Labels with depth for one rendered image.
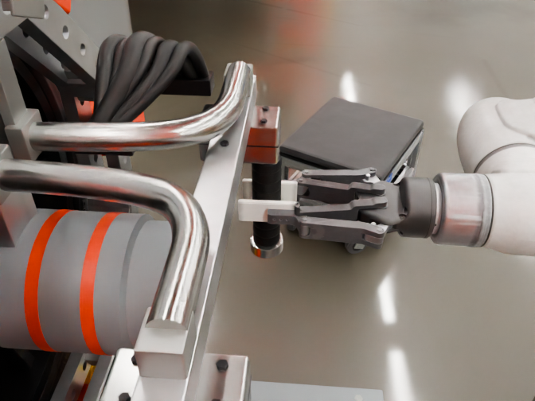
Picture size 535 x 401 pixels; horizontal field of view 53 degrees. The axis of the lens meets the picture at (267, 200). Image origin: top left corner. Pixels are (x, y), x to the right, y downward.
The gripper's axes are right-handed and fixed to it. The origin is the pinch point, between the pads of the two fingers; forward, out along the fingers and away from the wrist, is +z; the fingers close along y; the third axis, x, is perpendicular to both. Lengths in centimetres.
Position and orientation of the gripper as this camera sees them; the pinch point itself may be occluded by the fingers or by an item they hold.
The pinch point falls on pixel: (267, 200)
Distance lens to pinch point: 67.6
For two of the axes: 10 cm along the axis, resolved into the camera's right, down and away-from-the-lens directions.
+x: 0.0, -7.8, -6.2
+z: -10.0, -0.5, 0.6
